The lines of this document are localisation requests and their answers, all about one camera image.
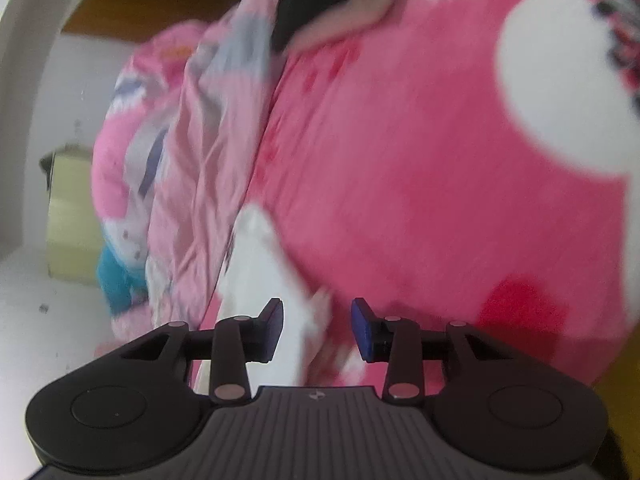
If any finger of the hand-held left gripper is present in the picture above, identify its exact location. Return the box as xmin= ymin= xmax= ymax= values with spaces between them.
xmin=351 ymin=297 xmax=516 ymax=405
xmin=120 ymin=297 xmax=285 ymax=405

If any white sweatshirt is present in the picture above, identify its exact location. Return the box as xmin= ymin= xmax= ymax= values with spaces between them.
xmin=217 ymin=205 xmax=333 ymax=386

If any teal plush toy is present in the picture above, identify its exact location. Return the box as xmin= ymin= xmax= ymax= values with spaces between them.
xmin=97 ymin=250 xmax=151 ymax=316

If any pink floral bed blanket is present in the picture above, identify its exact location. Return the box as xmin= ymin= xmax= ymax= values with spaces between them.
xmin=192 ymin=0 xmax=640 ymax=396

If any pink printed duvet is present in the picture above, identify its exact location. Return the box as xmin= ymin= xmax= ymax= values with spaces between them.
xmin=92 ymin=0 xmax=286 ymax=341

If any pale yellow cabinet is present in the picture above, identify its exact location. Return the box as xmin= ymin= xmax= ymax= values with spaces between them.
xmin=40 ymin=145 xmax=106 ymax=286

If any brown wooden door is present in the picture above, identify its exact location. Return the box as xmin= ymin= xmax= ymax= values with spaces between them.
xmin=65 ymin=0 xmax=251 ymax=36

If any patterned knit cloth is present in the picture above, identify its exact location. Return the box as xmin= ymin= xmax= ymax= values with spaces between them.
xmin=585 ymin=0 xmax=640 ymax=93

